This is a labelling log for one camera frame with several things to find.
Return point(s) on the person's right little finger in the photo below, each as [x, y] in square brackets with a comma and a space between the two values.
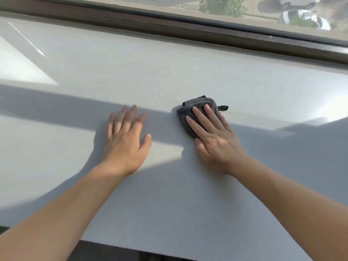
[225, 122]

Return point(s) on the person's left thumb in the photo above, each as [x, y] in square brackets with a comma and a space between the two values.
[146, 144]

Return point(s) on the person's left forearm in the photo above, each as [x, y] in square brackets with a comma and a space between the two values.
[68, 212]

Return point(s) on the person's left middle finger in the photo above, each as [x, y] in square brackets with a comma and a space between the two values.
[129, 119]

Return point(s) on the person's left little finger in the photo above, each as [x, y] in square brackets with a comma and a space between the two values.
[111, 125]

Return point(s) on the person's left hand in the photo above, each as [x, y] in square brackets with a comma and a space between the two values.
[125, 149]

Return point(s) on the dark brown window frame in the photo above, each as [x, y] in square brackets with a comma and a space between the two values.
[174, 25]

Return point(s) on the person's right middle finger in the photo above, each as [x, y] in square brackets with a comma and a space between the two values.
[204, 119]

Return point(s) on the person's right hand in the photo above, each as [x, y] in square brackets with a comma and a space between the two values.
[220, 146]

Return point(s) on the person's right thumb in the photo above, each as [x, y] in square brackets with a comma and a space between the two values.
[201, 148]

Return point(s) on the green bush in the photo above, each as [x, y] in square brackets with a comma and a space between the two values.
[223, 5]

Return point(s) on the person's right forearm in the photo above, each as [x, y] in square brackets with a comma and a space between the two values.
[288, 203]

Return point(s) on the grey microfibre cleaning cloth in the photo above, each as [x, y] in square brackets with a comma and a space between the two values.
[186, 111]

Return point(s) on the white parked car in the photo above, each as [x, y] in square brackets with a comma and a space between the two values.
[297, 2]
[304, 19]

